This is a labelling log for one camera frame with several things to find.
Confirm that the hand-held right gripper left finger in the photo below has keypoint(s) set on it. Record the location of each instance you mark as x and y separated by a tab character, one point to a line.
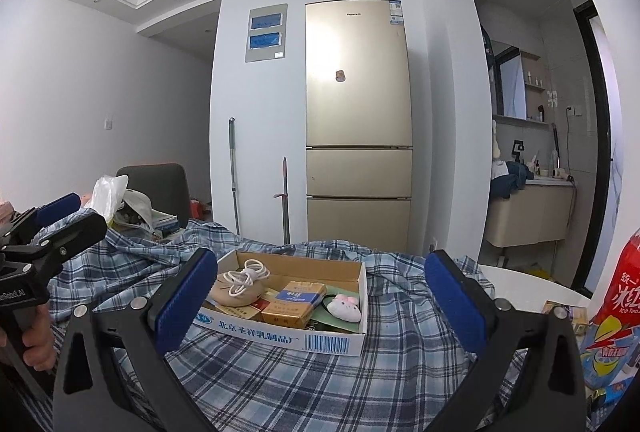
187	299

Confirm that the white wall switch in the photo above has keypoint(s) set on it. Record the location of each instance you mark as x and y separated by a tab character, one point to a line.
108	122

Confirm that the pale yellow small box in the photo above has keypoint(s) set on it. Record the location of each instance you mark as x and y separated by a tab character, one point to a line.
577	322

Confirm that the gold refrigerator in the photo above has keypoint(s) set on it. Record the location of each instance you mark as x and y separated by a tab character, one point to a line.
357	122

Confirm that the pink white plush toy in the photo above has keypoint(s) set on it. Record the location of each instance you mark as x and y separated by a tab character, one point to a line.
345	308

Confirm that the beige vanity cabinet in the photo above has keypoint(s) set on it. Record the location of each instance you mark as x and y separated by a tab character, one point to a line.
530	212

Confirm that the fridge magnet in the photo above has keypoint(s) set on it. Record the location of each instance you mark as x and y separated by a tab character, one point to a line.
340	76

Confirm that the grey chair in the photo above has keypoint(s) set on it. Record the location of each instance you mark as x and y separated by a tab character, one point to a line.
160	187

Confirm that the yellow bag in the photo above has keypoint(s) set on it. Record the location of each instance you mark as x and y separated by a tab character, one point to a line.
536	270

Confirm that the white printed plastic bag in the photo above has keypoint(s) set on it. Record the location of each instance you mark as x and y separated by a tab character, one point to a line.
140	204

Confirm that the person's left hand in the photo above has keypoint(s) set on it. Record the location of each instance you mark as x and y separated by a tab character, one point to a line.
39	342

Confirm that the red iced tea bottle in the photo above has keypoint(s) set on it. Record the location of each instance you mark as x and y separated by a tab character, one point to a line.
622	292

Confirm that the blue plaid cloth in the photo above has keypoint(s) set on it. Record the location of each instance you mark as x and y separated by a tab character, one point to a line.
300	387

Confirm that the blue clothes pile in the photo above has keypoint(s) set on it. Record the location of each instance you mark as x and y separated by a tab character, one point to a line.
510	179

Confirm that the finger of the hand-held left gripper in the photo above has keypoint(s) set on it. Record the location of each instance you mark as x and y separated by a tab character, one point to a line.
57	208
75	232

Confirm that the blue snack packet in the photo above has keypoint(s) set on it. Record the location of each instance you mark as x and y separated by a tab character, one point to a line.
617	394

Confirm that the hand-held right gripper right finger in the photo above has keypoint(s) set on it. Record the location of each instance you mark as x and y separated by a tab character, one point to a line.
457	304

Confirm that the bathroom wall socket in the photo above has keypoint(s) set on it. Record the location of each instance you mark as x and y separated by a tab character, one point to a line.
575	111

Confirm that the black faucet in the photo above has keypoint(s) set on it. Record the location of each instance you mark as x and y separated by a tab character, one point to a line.
518	151

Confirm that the stack of books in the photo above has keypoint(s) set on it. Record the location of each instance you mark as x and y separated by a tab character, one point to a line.
167	222

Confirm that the orange gold cigarette pack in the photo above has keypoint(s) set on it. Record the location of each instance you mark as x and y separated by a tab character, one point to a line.
287	316

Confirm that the grey wall panel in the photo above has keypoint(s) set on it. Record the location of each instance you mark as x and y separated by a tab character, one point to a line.
265	56

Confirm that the wooden wall shelf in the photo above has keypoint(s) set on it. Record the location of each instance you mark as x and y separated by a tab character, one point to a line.
532	82

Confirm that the green card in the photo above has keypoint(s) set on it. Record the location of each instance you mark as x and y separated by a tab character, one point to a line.
332	328

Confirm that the cardboard box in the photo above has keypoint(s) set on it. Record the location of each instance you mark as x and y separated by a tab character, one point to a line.
280	342

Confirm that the bathroom mirror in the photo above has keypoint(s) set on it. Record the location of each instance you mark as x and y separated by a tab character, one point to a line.
512	87

